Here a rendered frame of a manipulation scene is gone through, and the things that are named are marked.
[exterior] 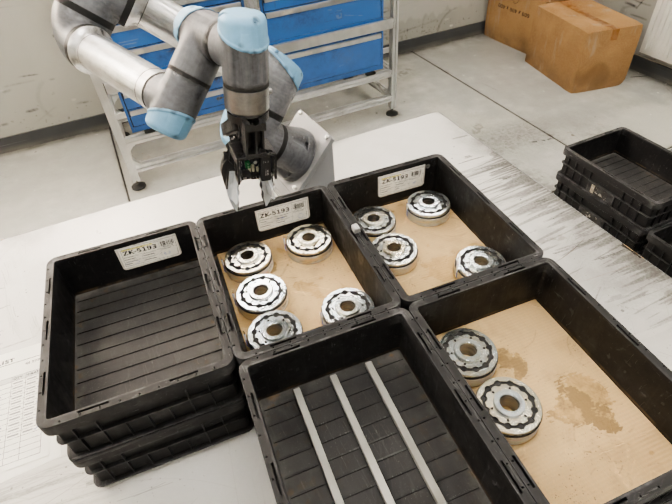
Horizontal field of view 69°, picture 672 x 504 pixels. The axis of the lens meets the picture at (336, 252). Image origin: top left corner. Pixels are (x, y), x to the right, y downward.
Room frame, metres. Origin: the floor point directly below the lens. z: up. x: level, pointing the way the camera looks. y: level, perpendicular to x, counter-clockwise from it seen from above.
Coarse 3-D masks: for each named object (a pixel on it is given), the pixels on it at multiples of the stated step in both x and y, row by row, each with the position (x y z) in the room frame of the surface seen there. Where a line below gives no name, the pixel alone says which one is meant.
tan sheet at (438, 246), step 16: (400, 208) 0.95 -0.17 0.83; (400, 224) 0.89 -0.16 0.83; (416, 224) 0.89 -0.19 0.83; (448, 224) 0.88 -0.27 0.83; (464, 224) 0.87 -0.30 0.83; (416, 240) 0.83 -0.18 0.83; (432, 240) 0.83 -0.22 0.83; (448, 240) 0.82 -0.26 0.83; (464, 240) 0.82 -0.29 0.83; (432, 256) 0.77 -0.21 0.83; (448, 256) 0.77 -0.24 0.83; (416, 272) 0.73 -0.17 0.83; (432, 272) 0.73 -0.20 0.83; (448, 272) 0.72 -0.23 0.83; (416, 288) 0.68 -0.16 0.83
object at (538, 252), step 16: (416, 160) 1.00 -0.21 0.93; (352, 176) 0.96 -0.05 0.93; (368, 176) 0.96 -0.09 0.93; (464, 176) 0.92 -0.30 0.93; (336, 192) 0.90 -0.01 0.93; (480, 192) 0.86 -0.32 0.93; (496, 208) 0.80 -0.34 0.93; (512, 224) 0.75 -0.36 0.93; (368, 240) 0.73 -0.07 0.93; (528, 240) 0.70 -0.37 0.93; (528, 256) 0.65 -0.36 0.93; (384, 272) 0.64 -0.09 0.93; (480, 272) 0.62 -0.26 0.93; (496, 272) 0.62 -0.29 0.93; (400, 288) 0.60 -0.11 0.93; (432, 288) 0.59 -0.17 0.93; (448, 288) 0.59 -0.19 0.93
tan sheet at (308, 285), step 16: (320, 224) 0.91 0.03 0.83; (272, 240) 0.87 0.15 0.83; (224, 256) 0.83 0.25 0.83; (272, 256) 0.81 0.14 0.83; (288, 256) 0.81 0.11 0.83; (336, 256) 0.80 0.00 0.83; (224, 272) 0.77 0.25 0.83; (272, 272) 0.76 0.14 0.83; (288, 272) 0.76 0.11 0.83; (304, 272) 0.76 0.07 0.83; (320, 272) 0.75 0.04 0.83; (336, 272) 0.75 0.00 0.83; (352, 272) 0.74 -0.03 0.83; (288, 288) 0.71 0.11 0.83; (304, 288) 0.71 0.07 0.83; (320, 288) 0.70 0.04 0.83; (336, 288) 0.70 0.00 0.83; (288, 304) 0.67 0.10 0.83; (304, 304) 0.66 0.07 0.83; (320, 304) 0.66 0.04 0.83; (240, 320) 0.63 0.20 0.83; (304, 320) 0.62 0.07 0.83; (320, 320) 0.62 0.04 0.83
